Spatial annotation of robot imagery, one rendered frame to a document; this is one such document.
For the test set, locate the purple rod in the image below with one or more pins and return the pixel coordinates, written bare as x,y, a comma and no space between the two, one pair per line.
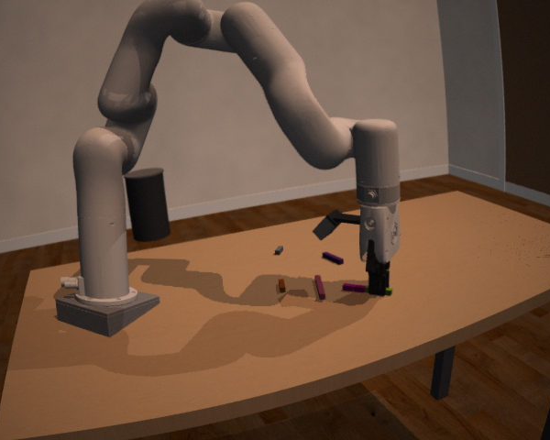
333,258

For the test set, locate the lime green rod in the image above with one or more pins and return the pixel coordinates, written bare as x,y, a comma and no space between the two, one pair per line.
388,290

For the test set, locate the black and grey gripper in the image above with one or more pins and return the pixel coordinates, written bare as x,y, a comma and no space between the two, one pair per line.
381,238

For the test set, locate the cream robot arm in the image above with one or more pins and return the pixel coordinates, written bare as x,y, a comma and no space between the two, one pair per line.
102,154

